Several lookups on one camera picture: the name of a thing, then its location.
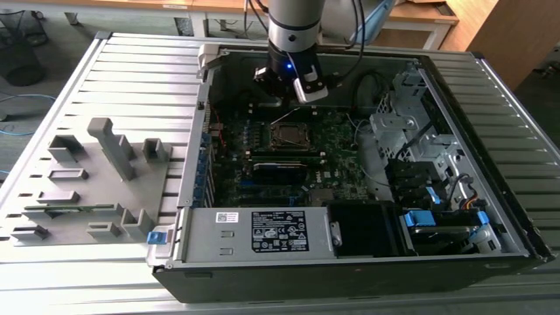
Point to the green RAM stick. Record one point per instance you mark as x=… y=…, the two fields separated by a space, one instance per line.
x=87 y=207

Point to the black mesh waste bin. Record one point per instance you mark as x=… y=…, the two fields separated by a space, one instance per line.
x=24 y=65

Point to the wooden cabinet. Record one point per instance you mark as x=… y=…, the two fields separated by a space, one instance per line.
x=503 y=33

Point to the hard disk in blue carrier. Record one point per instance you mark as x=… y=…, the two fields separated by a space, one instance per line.
x=420 y=219

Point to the silver metal drive bracket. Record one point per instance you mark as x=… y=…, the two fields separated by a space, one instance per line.
x=389 y=126

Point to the black graphics card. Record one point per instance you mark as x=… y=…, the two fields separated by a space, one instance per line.
x=280 y=175

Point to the black plastic disk bay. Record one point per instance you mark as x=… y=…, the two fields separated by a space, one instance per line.
x=411 y=177

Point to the CPU socket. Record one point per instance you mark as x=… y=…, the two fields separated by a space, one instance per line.
x=275 y=144

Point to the grey parts rack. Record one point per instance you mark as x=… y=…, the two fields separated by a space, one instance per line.
x=100 y=197

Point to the black PC case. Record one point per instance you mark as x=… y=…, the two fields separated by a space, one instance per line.
x=349 y=282

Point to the white framed wrist camera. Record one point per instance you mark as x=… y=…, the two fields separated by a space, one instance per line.
x=312 y=93

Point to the wooden desk white legs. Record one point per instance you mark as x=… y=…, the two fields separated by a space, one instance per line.
x=420 y=16
x=227 y=6
x=131 y=5

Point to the pale blue teach pendant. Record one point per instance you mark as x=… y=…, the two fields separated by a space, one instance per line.
x=373 y=23

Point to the silver CPU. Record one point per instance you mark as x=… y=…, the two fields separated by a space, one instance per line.
x=291 y=133

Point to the perforated metal drive cage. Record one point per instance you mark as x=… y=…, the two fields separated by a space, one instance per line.
x=437 y=144

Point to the blue case latch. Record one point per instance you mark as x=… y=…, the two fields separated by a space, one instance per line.
x=156 y=238

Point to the green motherboard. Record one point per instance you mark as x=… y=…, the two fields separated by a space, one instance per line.
x=345 y=170

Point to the silver chipset heatsink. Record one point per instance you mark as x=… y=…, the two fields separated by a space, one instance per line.
x=320 y=197

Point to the grey power supply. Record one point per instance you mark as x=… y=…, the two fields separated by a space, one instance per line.
x=205 y=229

